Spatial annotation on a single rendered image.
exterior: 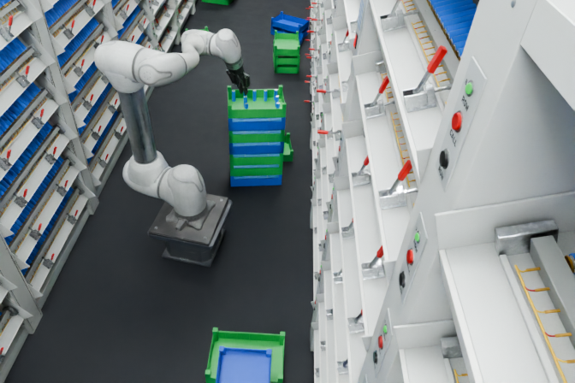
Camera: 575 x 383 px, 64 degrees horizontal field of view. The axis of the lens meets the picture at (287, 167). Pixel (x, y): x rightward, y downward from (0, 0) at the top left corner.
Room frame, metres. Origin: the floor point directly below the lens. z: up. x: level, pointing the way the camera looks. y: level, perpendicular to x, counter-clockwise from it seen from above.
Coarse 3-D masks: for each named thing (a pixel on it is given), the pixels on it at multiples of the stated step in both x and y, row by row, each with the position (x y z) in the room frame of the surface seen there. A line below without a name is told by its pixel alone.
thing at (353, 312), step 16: (352, 208) 0.92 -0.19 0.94; (352, 224) 0.82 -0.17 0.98; (352, 240) 0.80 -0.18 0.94; (352, 256) 0.75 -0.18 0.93; (352, 272) 0.70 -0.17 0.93; (352, 288) 0.66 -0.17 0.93; (352, 304) 0.61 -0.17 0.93; (352, 320) 0.57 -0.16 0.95; (352, 336) 0.54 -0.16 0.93; (352, 352) 0.50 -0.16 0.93; (352, 368) 0.47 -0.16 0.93
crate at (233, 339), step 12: (216, 336) 1.02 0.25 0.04; (228, 336) 1.04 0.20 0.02; (240, 336) 1.04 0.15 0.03; (252, 336) 1.04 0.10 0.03; (264, 336) 1.04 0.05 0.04; (276, 336) 1.04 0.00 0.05; (216, 348) 0.99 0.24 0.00; (252, 348) 1.00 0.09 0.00; (264, 348) 1.00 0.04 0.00; (276, 348) 1.01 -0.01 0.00; (216, 360) 0.94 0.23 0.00; (276, 360) 0.95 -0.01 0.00; (276, 372) 0.90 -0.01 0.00
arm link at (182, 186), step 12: (180, 168) 1.54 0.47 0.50; (192, 168) 1.55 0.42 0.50; (168, 180) 1.50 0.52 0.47; (180, 180) 1.48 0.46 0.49; (192, 180) 1.49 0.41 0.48; (168, 192) 1.48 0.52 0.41; (180, 192) 1.46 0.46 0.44; (192, 192) 1.47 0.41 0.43; (204, 192) 1.52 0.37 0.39; (180, 204) 1.46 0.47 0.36; (192, 204) 1.46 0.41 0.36; (204, 204) 1.51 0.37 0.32
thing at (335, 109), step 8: (328, 64) 1.70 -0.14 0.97; (336, 64) 1.70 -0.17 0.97; (336, 72) 1.70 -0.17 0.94; (336, 80) 1.64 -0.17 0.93; (336, 88) 1.58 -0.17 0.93; (336, 104) 1.47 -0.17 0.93; (336, 112) 1.41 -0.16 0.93; (336, 120) 1.37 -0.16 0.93; (336, 128) 1.31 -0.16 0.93; (336, 144) 1.22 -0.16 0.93; (336, 152) 1.18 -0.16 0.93; (336, 160) 1.10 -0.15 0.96
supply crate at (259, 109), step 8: (280, 88) 2.21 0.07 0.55; (240, 96) 2.20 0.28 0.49; (248, 96) 2.20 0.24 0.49; (256, 96) 2.21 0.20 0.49; (272, 96) 2.22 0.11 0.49; (280, 96) 2.21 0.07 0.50; (232, 104) 2.12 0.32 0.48; (240, 104) 2.13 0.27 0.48; (248, 104) 2.13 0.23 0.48; (256, 104) 2.14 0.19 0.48; (264, 104) 2.14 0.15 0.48; (272, 104) 2.15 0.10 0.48; (280, 104) 2.15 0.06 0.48; (232, 112) 2.00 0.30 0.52; (240, 112) 2.00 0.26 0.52; (248, 112) 2.01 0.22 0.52; (256, 112) 2.01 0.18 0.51; (264, 112) 2.02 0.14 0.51; (272, 112) 2.03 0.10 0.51; (280, 112) 2.03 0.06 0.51
